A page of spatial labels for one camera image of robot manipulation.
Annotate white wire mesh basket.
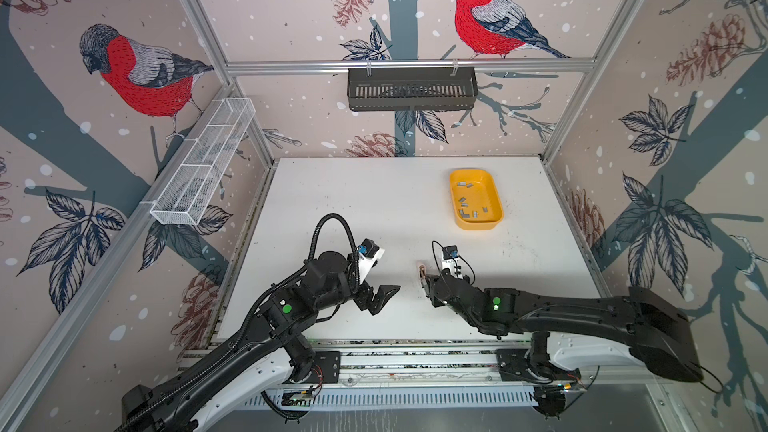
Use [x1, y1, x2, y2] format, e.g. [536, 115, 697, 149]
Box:
[150, 97, 255, 226]

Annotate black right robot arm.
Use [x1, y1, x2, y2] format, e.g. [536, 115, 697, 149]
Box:
[421, 273, 703, 383]

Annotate yellow plastic tray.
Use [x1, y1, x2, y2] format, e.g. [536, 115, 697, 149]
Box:
[450, 168, 504, 231]

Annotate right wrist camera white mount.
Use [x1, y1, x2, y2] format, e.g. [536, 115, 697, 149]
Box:
[440, 245, 462, 279]

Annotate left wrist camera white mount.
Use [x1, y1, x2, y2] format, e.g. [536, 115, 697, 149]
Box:
[358, 238, 385, 284]

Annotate black hanging wire basket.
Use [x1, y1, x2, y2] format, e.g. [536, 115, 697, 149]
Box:
[347, 67, 479, 112]

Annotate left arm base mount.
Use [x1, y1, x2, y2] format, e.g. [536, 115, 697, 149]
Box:
[260, 344, 343, 424]

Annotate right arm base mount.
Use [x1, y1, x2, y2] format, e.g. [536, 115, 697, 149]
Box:
[495, 332, 600, 419]

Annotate aluminium cage frame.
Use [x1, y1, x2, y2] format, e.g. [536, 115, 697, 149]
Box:
[1, 0, 630, 431]

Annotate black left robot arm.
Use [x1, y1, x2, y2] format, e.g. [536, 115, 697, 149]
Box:
[118, 213, 400, 431]

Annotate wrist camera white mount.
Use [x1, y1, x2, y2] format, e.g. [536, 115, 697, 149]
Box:
[358, 238, 385, 284]
[440, 245, 462, 279]

